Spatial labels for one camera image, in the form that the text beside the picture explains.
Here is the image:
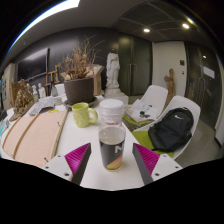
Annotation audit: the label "black backpack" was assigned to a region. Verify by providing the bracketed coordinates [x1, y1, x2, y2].
[147, 107, 195, 153]

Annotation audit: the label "green seat cushion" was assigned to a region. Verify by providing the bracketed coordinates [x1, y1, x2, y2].
[122, 114, 155, 128]
[131, 129, 175, 158]

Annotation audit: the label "dark pot with dried plant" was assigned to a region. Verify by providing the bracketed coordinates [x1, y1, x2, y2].
[58, 35, 105, 106]

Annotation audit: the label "grey plant saucer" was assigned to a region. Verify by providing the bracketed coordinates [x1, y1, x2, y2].
[63, 97, 99, 109]

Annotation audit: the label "small white plaster figurine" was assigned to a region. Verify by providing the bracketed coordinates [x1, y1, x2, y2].
[37, 82, 47, 99]

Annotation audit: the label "yellow-green ceramic mug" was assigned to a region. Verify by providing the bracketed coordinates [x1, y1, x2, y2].
[71, 102, 99, 129]

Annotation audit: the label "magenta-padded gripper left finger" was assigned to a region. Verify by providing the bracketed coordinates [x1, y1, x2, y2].
[43, 142, 92, 185]

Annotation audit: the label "wooden easel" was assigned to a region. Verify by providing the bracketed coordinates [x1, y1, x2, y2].
[44, 64, 61, 96]

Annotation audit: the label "carved wooden figure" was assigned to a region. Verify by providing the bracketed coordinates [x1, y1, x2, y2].
[163, 68, 177, 105]

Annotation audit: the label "loose white papers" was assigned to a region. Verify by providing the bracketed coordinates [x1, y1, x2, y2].
[124, 98, 159, 124]

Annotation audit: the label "black wall screen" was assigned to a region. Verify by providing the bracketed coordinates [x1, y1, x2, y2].
[16, 47, 50, 82]

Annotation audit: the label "small white plaster bust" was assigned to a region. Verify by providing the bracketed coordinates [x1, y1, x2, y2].
[31, 84, 39, 103]

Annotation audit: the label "light wooden board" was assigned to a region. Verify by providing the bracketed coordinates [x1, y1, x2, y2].
[1, 109, 69, 169]

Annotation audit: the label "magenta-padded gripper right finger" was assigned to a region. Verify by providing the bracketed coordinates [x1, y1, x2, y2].
[132, 143, 183, 186]

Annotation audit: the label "clear drink bottle dark label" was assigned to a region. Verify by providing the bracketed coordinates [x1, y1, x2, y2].
[97, 98, 127, 173]

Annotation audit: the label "tall white plaster statue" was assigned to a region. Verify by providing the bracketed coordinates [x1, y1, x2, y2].
[103, 49, 129, 105]

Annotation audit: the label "printed newspaper sheet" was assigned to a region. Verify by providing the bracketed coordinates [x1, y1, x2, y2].
[29, 96, 55, 117]

